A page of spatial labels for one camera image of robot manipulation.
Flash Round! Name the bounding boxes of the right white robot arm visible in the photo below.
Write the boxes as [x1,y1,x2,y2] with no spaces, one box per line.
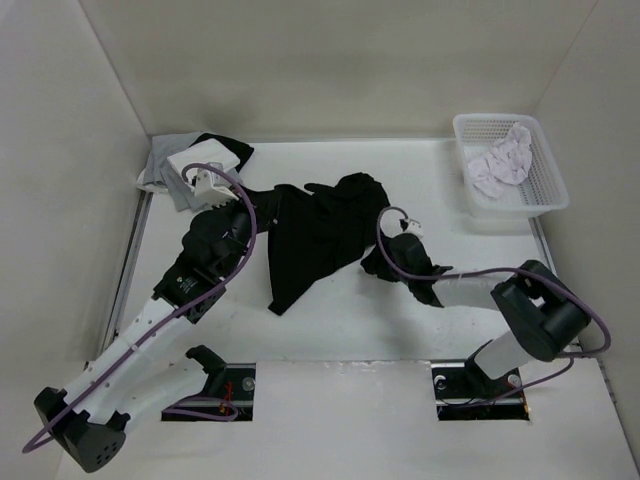
[361,233,595,402]

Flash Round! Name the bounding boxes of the folded white tank top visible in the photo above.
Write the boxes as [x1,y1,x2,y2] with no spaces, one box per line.
[167,139,240,178]

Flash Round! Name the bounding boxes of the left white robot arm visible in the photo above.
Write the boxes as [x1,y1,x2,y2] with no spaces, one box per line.
[34,190,281,473]

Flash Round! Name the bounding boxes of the black tank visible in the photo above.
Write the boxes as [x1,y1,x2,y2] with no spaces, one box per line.
[266,172,390,316]
[191,133,255,173]

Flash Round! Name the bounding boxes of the white plastic laundry basket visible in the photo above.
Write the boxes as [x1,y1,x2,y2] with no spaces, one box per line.
[453,113,569,219]

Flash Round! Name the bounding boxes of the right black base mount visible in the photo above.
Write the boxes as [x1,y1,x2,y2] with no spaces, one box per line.
[431,354,529,421]

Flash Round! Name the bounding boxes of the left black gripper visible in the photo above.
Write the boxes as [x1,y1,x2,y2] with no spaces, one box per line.
[214,184,283,278]

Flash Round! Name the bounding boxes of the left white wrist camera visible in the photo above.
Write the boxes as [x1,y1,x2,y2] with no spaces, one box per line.
[194,168,239,207]

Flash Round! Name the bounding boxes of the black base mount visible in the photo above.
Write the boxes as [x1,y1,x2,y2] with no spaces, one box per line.
[161,345,257,423]
[431,354,529,421]

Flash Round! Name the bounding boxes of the folded grey tank top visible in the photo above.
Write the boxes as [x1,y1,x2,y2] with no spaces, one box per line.
[136,132,206,212]

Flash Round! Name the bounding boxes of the white crumpled tank top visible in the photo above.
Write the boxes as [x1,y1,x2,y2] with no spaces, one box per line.
[467,122,533,199]

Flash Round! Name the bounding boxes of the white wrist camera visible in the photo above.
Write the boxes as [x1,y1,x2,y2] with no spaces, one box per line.
[399,218,424,239]
[194,168,239,207]

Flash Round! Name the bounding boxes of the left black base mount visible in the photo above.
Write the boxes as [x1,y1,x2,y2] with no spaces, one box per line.
[161,345,257,423]

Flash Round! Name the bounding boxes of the folded black tank top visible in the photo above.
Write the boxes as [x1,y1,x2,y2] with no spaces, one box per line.
[191,133,255,173]

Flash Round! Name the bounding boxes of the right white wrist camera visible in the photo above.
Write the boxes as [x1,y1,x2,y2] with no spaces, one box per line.
[399,218,424,239]

